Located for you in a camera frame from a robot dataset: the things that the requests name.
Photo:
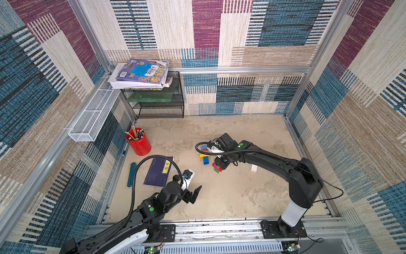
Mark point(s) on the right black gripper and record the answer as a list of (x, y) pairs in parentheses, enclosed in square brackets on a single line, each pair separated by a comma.
[(222, 157)]

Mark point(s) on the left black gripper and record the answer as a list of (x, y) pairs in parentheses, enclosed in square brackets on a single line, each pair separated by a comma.
[(188, 196)]

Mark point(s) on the red long lego brick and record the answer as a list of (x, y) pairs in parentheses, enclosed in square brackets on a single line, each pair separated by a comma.
[(216, 167)]

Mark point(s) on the white long lego brick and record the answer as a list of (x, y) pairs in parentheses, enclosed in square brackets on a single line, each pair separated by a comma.
[(254, 168)]

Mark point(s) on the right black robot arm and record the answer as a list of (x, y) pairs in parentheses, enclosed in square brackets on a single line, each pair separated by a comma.
[(303, 180)]

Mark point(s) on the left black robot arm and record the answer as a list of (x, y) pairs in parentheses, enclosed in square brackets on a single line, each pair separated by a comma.
[(140, 225)]

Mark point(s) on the purple notebook yellow label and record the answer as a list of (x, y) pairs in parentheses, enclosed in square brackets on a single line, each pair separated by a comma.
[(158, 172)]

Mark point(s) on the red pencil cup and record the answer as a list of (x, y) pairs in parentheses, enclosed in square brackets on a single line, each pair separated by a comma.
[(138, 140)]

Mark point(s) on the stack of books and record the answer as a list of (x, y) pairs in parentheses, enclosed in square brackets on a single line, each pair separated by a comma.
[(141, 74)]

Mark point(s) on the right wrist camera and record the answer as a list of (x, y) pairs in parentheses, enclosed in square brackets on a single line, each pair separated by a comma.
[(222, 144)]

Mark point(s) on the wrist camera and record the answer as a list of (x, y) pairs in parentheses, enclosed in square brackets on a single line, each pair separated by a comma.
[(222, 144), (187, 176)]

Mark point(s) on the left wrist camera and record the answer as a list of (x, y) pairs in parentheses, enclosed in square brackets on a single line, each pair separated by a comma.
[(187, 176)]

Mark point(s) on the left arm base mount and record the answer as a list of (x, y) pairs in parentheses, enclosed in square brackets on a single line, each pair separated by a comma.
[(163, 233)]

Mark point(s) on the black wire shelf rack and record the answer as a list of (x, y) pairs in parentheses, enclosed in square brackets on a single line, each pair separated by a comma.
[(167, 102)]

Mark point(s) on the blue pen by wall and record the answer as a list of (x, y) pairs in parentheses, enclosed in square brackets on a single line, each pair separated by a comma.
[(125, 150)]

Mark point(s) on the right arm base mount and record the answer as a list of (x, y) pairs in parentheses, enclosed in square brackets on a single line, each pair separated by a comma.
[(280, 230)]

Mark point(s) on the white wire mesh basket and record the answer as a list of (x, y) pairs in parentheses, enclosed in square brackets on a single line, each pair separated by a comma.
[(93, 117)]

